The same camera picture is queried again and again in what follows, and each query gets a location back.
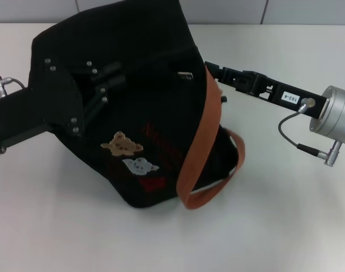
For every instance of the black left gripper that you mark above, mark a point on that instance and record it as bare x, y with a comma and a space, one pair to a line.
47, 105

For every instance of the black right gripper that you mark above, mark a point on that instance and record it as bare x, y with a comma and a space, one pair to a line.
291, 97

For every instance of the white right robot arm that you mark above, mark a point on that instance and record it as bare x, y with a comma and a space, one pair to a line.
331, 113

